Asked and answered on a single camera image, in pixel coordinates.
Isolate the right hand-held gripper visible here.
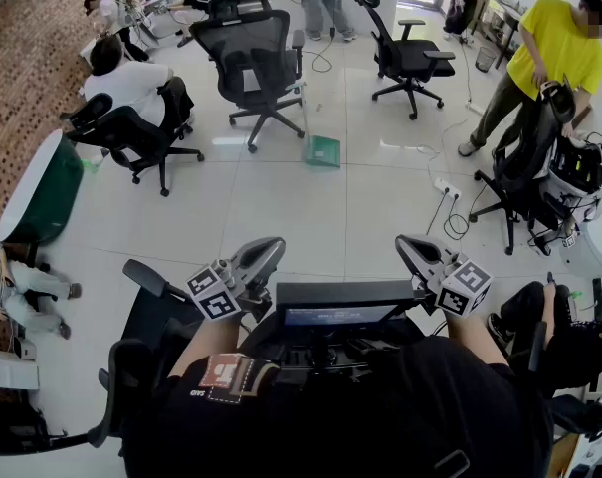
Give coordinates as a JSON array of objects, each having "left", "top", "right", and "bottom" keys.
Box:
[{"left": 395, "top": 234, "right": 494, "bottom": 318}]

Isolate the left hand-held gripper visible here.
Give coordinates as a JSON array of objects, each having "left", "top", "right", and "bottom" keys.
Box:
[{"left": 185, "top": 237, "right": 287, "bottom": 322}]

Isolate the green long-handled dustpan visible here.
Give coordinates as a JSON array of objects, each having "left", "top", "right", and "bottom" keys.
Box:
[{"left": 293, "top": 80, "right": 342, "bottom": 169}]

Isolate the person's right forearm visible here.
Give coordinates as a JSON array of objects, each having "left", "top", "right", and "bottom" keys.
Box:
[{"left": 444, "top": 311, "right": 511, "bottom": 367}]

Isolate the person's left forearm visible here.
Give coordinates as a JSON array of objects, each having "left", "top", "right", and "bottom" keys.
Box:
[{"left": 168, "top": 310, "right": 243, "bottom": 382}]

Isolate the chest-mounted black monitor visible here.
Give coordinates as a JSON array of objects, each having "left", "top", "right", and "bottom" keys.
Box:
[{"left": 275, "top": 281, "right": 417, "bottom": 339}]

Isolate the black chest rig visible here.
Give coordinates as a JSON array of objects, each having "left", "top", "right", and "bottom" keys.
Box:
[{"left": 240, "top": 316, "right": 427, "bottom": 385}]

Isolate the round white table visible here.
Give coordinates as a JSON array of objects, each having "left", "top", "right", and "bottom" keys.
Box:
[{"left": 561, "top": 211, "right": 602, "bottom": 281}]

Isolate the person's black shirt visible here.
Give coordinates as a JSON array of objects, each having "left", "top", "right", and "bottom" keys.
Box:
[{"left": 120, "top": 336, "right": 555, "bottom": 478}]

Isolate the white equipment backpack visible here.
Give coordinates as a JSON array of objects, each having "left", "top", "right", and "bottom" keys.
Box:
[{"left": 537, "top": 134, "right": 602, "bottom": 224}]

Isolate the black mesh-back office chair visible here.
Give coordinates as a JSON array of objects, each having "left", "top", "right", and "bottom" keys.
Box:
[{"left": 189, "top": 0, "right": 307, "bottom": 154}]

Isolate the black mesh waste bin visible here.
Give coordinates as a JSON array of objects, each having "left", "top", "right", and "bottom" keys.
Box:
[{"left": 474, "top": 45, "right": 499, "bottom": 74}]

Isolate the round green table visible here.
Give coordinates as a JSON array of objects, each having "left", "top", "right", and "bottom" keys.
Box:
[{"left": 0, "top": 129, "right": 86, "bottom": 246}]

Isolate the white desk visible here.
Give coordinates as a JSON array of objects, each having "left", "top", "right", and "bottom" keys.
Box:
[{"left": 79, "top": 0, "right": 182, "bottom": 64}]

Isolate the white box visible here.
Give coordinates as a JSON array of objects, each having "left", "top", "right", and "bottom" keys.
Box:
[{"left": 0, "top": 346, "right": 41, "bottom": 392}]

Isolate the black floor cable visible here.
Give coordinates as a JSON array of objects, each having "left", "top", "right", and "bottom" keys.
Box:
[{"left": 302, "top": 26, "right": 337, "bottom": 75}]

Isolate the black-frame table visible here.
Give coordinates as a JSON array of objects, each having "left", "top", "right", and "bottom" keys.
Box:
[{"left": 479, "top": 0, "right": 526, "bottom": 69}]

